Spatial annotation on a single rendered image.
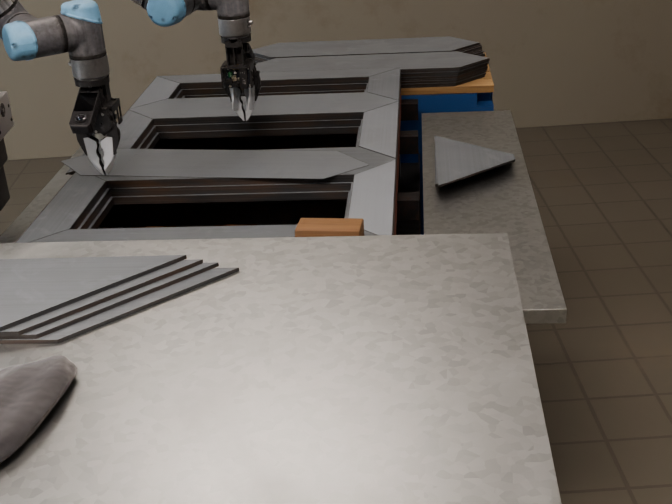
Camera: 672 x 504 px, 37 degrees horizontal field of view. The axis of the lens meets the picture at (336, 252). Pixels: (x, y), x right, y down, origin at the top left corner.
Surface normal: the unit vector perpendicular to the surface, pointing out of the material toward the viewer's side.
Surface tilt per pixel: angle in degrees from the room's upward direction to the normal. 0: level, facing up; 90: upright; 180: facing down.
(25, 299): 0
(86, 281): 0
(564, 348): 0
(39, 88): 90
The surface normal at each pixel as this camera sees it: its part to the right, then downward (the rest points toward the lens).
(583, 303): -0.06, -0.90
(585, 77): 0.04, 0.43
